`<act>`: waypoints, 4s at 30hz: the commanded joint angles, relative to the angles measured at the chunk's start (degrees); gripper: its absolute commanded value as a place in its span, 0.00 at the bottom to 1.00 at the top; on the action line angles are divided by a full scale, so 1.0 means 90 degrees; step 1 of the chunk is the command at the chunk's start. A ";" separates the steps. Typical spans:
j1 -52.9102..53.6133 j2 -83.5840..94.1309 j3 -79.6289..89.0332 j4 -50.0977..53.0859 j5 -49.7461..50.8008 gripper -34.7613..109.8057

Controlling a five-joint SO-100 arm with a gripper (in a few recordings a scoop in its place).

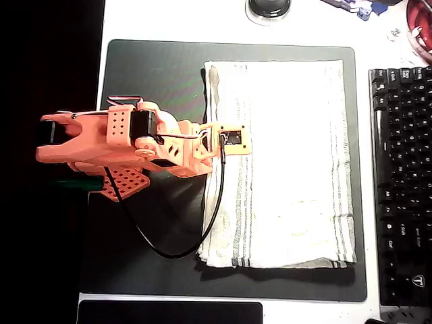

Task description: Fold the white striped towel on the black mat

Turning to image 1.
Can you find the red bowl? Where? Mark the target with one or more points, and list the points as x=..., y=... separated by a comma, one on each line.
x=422, y=20

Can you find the black keyboard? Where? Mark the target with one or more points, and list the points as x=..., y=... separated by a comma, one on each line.
x=405, y=168

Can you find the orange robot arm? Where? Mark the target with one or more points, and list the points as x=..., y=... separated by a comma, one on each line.
x=91, y=141

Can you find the orange perforated base plate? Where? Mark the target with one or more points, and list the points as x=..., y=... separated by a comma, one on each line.
x=131, y=184

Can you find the black desk mat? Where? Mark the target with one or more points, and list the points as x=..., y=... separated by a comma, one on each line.
x=152, y=77

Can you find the dark purple object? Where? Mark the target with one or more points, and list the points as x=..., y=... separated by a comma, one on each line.
x=337, y=4

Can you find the white towel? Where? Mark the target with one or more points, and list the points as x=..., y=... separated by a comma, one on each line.
x=290, y=152

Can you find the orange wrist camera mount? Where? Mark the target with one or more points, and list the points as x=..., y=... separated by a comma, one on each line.
x=248, y=148

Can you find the blue plastic object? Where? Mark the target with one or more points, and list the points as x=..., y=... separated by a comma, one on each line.
x=366, y=13

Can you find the black rectangular pad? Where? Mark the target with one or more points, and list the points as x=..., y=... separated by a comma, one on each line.
x=168, y=314

